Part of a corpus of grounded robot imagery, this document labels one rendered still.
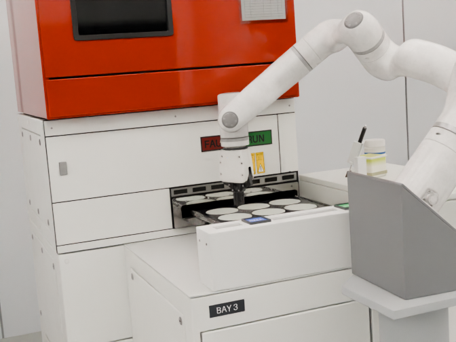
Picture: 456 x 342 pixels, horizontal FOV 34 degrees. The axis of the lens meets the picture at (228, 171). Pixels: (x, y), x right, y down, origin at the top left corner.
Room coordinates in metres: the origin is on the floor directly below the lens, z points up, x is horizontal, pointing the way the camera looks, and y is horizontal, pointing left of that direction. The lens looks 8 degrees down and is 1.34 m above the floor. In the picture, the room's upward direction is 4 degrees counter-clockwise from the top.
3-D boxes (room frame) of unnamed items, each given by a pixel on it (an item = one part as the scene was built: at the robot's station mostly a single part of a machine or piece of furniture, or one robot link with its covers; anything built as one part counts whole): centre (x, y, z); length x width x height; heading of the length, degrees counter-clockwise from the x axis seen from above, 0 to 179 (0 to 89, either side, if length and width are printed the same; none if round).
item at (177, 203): (2.38, -0.02, 0.89); 0.44 x 0.02 x 0.10; 111
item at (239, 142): (2.20, -0.03, 1.11); 0.09 x 0.08 x 0.03; 49
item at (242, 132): (2.20, -0.03, 1.20); 0.09 x 0.08 x 0.13; 174
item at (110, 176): (2.32, 0.15, 1.02); 0.82 x 0.03 x 0.40; 111
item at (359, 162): (2.17, -0.38, 1.03); 0.06 x 0.04 x 0.13; 21
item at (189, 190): (2.38, -0.02, 0.96); 0.44 x 0.01 x 0.02; 111
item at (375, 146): (2.48, -0.50, 1.01); 0.07 x 0.07 x 0.10
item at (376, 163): (2.30, -0.44, 1.00); 0.07 x 0.07 x 0.07; 37
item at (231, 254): (1.82, -0.18, 0.89); 0.55 x 0.09 x 0.14; 111
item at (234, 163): (2.20, -0.03, 1.05); 0.10 x 0.07 x 0.11; 49
